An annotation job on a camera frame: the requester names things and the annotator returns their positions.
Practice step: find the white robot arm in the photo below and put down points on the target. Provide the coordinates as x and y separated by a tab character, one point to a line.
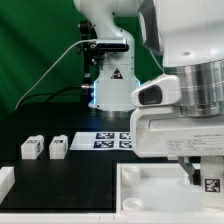
189	34

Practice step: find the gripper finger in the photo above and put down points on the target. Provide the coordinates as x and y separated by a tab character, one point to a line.
188	167

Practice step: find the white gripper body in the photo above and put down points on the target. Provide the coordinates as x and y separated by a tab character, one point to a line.
164	132

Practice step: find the white table front rail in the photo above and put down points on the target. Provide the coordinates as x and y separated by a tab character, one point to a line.
13	218

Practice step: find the apriltag marker sheet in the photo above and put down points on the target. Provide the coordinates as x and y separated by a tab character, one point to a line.
101	141

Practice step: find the white obstacle block left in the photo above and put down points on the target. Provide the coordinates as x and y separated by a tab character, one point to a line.
7	180

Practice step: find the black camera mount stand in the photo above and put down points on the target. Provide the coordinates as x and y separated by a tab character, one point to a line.
94	49

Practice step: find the white square table top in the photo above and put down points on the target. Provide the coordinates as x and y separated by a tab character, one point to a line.
144	187

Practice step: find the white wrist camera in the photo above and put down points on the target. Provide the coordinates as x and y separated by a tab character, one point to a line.
161	91

